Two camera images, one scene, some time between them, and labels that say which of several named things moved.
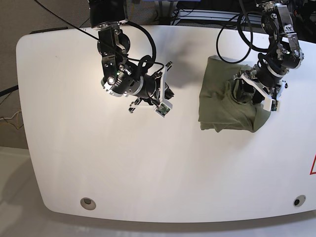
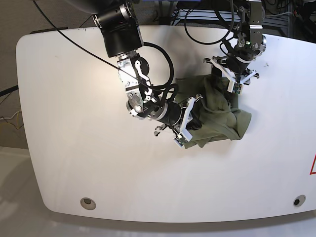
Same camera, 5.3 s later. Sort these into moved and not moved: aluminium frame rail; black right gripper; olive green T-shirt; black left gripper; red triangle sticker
Moved: olive green T-shirt; black left gripper; black right gripper
Not moved: aluminium frame rail; red triangle sticker
